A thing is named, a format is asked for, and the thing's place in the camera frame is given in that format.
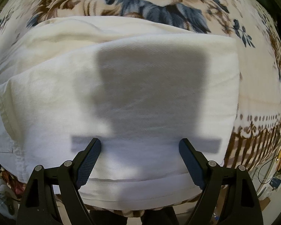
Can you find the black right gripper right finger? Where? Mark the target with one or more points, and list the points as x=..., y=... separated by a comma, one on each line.
x=241, y=204

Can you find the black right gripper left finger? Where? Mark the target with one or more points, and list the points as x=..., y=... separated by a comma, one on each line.
x=38, y=204

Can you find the white pants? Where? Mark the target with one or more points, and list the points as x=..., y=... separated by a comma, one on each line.
x=138, y=86

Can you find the floral bed blanket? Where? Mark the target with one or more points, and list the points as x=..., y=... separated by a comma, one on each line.
x=256, y=132

